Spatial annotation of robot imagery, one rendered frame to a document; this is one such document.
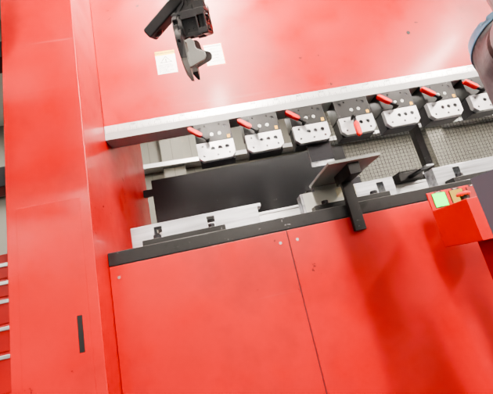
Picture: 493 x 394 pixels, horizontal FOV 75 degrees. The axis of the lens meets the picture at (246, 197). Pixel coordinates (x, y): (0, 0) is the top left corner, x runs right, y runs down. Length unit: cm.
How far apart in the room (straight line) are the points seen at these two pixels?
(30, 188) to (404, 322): 126
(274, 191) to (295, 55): 72
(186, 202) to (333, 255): 95
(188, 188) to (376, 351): 120
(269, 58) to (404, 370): 129
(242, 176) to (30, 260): 112
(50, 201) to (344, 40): 136
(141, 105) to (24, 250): 69
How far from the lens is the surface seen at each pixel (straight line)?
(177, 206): 182
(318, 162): 138
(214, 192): 182
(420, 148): 250
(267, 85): 146
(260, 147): 132
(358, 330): 117
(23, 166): 125
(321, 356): 115
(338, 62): 160
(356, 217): 117
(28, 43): 148
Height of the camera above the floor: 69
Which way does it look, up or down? 14 degrees up
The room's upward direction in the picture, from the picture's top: 13 degrees counter-clockwise
